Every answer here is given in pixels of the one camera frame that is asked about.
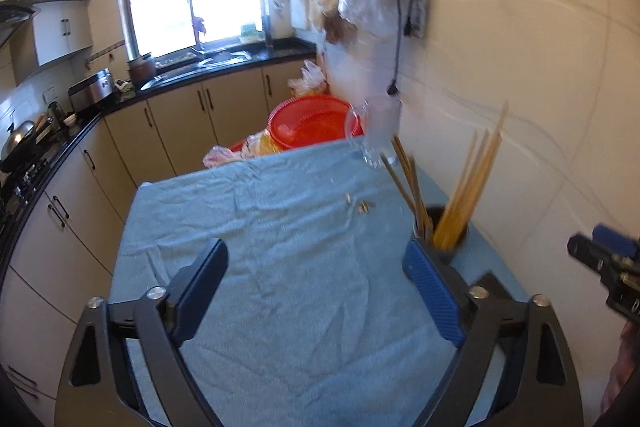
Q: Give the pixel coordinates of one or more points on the person's right hand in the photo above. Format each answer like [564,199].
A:
[627,357]

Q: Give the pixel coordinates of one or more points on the yellow food plastic bag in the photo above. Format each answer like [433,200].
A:
[260,146]

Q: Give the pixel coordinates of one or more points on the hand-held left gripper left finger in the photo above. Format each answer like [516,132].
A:
[200,292]

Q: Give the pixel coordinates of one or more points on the red plastic basin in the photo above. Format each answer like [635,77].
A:
[310,122]

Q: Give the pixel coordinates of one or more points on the steel sink faucet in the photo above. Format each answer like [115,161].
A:
[196,49]

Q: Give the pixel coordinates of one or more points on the steel kitchen sink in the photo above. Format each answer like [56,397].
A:
[220,59]

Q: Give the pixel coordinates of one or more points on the dark knife holder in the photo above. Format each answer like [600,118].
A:
[268,32]

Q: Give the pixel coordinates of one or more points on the white cutting board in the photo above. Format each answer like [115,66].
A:
[300,7]

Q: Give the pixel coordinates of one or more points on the dark cooking pot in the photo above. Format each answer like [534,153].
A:
[141,69]

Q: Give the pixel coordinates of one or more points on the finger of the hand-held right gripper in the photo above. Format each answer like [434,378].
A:
[595,257]
[617,239]

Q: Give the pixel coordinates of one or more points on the clear glass pitcher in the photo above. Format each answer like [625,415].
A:
[380,132]

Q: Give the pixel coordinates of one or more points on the green white packet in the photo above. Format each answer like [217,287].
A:
[125,87]

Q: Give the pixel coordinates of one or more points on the dark kettle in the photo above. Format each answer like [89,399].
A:
[56,114]

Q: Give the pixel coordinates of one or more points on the green sponge pack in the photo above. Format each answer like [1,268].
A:
[250,31]

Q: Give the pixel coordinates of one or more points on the dark grey chopstick holder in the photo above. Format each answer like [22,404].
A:
[457,247]

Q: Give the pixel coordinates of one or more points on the bunch of wooden chopsticks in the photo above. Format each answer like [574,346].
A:
[470,197]

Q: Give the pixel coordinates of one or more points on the pinkish plastic bag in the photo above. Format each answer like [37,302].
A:
[220,156]

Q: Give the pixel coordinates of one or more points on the black gas stove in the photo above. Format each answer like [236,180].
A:
[20,187]

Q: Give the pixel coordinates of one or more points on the orange filled plastic bag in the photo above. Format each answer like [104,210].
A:
[307,82]

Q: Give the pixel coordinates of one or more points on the black wok with steel lid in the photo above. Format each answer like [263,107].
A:
[20,152]

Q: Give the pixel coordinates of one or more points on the beige kitchen base cabinets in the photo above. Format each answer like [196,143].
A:
[175,127]

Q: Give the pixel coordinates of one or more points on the blue-grey tablecloth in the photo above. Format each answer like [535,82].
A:
[300,282]

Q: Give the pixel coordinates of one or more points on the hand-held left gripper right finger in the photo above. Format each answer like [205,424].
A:
[435,287]

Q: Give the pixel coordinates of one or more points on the range hood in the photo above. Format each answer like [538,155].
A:
[15,14]

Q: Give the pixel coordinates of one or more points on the silver black rice cooker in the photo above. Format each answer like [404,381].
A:
[92,87]

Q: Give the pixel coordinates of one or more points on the purple hanging cloth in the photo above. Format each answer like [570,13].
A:
[199,26]

